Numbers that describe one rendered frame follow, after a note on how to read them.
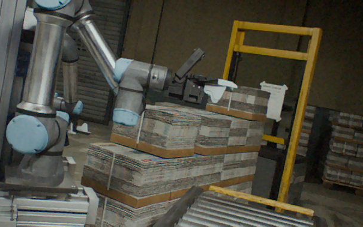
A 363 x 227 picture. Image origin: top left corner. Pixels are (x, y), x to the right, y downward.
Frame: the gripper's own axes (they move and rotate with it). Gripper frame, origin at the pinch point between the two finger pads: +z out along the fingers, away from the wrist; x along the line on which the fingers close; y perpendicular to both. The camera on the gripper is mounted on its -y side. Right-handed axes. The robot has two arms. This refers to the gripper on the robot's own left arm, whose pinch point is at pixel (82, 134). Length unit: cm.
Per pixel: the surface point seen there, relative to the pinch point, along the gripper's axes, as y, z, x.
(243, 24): 97, -3, 168
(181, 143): 5, 43, 29
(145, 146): 0.8, 31.0, 14.6
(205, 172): -13, 44, 62
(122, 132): 4.6, 14.2, 14.3
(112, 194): -23.1, 29.4, -2.6
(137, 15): 170, -459, 567
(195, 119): 19, 44, 38
